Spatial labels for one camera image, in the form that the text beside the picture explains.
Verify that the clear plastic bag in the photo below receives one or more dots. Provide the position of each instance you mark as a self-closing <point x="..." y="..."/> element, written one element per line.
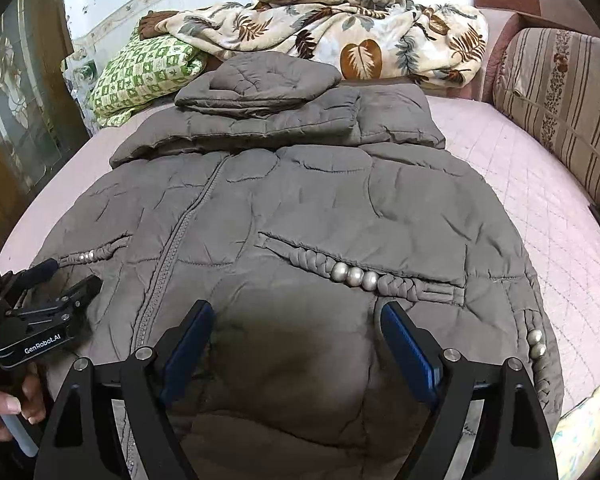
<point x="77" y="85"/>

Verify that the leaf print fleece blanket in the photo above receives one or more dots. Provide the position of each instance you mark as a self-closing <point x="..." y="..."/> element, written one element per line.
<point x="330" y="25"/>

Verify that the green patterned pillow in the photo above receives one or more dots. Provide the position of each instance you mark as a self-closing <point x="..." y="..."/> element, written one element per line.
<point x="140" y="75"/>

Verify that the striped floral sofa cushion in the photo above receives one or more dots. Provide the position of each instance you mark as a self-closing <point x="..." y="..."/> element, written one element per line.
<point x="565" y="100"/>

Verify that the wooden door with glass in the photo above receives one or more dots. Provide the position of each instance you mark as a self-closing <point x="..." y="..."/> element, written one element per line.
<point x="20" y="110"/>

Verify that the reddish brown sofa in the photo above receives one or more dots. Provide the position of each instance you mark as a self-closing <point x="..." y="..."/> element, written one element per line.
<point x="510" y="0"/>

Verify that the grey puffer jacket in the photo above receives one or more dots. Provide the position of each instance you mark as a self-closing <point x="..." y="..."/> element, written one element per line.
<point x="305" y="200"/>

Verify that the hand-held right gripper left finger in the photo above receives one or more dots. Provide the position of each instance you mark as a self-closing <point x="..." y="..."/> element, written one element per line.
<point x="185" y="350"/>

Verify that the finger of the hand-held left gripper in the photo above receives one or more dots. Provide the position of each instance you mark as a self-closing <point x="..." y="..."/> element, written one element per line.
<point x="35" y="275"/>
<point x="65" y="305"/>

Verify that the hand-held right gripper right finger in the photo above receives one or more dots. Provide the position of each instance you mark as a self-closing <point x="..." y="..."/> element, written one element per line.
<point x="410" y="355"/>

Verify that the yellow patterned cloth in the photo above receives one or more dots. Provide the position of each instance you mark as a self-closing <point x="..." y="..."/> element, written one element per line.
<point x="590" y="425"/>

